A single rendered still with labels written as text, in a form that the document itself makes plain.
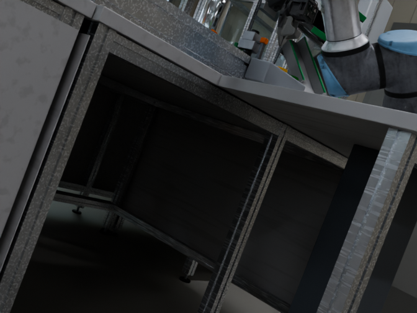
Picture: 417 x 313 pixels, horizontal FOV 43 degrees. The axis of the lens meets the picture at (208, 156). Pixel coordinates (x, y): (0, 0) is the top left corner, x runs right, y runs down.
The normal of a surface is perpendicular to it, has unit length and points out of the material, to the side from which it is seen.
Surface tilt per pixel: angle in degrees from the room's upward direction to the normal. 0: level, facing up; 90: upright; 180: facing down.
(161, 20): 90
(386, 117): 90
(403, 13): 90
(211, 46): 90
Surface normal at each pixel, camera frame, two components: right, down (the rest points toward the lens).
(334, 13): -0.46, 0.48
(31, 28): 0.71, 0.29
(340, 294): -0.72, -0.27
